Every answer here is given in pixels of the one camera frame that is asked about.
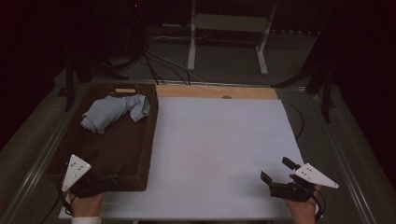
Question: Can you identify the power strip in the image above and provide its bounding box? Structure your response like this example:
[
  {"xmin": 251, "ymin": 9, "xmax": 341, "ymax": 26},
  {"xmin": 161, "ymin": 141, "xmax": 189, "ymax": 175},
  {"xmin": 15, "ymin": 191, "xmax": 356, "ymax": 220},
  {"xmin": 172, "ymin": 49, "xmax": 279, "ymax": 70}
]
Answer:
[{"xmin": 270, "ymin": 28, "xmax": 321, "ymax": 35}]

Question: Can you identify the light blue sleeveless top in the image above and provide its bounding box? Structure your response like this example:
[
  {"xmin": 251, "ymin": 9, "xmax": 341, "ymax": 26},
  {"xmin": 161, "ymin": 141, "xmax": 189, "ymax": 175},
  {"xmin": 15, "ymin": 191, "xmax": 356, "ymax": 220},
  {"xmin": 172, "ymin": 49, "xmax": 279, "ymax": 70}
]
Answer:
[{"xmin": 79, "ymin": 93, "xmax": 151, "ymax": 134}]

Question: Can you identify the person's right hand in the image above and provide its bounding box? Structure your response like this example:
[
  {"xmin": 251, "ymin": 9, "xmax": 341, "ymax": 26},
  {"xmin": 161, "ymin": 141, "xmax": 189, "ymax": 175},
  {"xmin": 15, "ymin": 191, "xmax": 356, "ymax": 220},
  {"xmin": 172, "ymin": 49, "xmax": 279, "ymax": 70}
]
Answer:
[{"xmin": 284, "ymin": 185, "xmax": 321, "ymax": 224}]

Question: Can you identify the brown wicker basket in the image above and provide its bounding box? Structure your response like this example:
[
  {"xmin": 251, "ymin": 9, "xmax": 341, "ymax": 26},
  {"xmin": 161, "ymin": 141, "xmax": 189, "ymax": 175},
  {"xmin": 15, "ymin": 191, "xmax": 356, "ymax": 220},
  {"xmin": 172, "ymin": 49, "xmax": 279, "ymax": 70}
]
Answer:
[{"xmin": 45, "ymin": 82, "xmax": 160, "ymax": 192}]

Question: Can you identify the black tripod stand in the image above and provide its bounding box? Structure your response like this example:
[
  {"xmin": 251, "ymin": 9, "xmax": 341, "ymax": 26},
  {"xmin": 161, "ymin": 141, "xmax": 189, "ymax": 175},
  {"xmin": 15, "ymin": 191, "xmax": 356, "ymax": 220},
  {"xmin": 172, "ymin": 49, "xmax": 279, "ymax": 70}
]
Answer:
[
  {"xmin": 57, "ymin": 52, "xmax": 130, "ymax": 113},
  {"xmin": 270, "ymin": 59, "xmax": 337, "ymax": 124}
]

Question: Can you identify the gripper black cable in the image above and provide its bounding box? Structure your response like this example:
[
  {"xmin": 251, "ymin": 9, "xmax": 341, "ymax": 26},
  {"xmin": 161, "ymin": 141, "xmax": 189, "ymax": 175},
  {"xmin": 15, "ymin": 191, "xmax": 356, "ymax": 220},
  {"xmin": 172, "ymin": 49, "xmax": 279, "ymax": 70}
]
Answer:
[
  {"xmin": 312, "ymin": 186, "xmax": 327, "ymax": 223},
  {"xmin": 57, "ymin": 180, "xmax": 74, "ymax": 217}
]

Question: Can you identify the person's left hand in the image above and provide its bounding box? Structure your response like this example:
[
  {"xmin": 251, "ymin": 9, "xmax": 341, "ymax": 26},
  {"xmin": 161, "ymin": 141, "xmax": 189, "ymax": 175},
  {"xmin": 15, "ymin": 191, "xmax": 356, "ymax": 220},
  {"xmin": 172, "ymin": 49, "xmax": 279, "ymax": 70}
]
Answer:
[{"xmin": 67, "ymin": 190, "xmax": 106, "ymax": 217}]

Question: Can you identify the white table mat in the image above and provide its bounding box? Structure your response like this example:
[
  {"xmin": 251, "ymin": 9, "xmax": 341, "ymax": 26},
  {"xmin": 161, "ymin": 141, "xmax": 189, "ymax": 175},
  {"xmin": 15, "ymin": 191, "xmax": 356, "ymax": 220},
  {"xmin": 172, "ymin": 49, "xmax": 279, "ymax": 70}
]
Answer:
[{"xmin": 59, "ymin": 96, "xmax": 323, "ymax": 220}]

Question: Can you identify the white metal stand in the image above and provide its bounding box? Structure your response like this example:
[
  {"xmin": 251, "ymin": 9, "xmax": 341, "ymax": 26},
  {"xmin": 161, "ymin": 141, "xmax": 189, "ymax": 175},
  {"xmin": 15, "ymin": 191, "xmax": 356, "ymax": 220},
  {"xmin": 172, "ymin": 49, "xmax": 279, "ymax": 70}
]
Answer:
[{"xmin": 186, "ymin": 0, "xmax": 278, "ymax": 77}]

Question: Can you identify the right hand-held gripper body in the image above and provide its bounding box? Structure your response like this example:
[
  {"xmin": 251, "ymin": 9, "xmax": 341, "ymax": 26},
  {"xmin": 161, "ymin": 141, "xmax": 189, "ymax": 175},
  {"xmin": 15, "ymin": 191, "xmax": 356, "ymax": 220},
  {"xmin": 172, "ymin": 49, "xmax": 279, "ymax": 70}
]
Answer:
[{"xmin": 269, "ymin": 162, "xmax": 340, "ymax": 203}]

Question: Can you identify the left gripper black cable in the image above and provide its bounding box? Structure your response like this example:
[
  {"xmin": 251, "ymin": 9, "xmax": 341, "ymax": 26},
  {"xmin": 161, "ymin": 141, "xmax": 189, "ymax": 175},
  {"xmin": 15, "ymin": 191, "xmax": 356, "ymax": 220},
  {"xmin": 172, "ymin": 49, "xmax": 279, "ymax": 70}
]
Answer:
[{"xmin": 57, "ymin": 180, "xmax": 74, "ymax": 217}]

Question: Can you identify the thin black cable loop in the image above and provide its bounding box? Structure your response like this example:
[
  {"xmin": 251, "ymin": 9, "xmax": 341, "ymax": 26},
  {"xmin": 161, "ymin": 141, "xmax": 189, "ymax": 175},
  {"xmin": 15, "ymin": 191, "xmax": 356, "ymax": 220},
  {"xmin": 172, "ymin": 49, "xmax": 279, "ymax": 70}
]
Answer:
[{"xmin": 281, "ymin": 100, "xmax": 305, "ymax": 140}]

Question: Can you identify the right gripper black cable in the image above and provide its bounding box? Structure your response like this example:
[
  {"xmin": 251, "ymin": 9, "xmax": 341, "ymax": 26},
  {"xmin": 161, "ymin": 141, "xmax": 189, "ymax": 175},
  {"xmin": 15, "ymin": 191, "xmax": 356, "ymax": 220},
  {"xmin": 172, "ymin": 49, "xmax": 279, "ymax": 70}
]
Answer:
[{"xmin": 312, "ymin": 186, "xmax": 327, "ymax": 223}]

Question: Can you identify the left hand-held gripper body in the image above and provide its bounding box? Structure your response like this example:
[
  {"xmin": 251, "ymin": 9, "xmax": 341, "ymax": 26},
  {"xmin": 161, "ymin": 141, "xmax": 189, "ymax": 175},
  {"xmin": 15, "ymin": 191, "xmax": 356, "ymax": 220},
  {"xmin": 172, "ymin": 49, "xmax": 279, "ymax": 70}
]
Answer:
[{"xmin": 61, "ymin": 154, "xmax": 110, "ymax": 199}]

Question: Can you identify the aluminium frame rail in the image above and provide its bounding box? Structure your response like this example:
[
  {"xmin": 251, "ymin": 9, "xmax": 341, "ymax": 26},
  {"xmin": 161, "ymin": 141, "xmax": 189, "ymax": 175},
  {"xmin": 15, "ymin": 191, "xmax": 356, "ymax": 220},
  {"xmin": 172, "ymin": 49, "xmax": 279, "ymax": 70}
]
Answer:
[
  {"xmin": 306, "ymin": 90, "xmax": 379, "ymax": 224},
  {"xmin": 0, "ymin": 82, "xmax": 92, "ymax": 224},
  {"xmin": 90, "ymin": 78, "xmax": 307, "ymax": 91}
]

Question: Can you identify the black floor cable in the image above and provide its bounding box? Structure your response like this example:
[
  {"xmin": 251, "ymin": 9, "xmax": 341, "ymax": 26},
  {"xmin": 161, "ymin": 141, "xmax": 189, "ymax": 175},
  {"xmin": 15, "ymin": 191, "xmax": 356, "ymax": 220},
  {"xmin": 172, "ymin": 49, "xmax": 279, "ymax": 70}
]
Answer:
[
  {"xmin": 142, "ymin": 49, "xmax": 166, "ymax": 86},
  {"xmin": 144, "ymin": 49, "xmax": 191, "ymax": 87}
]

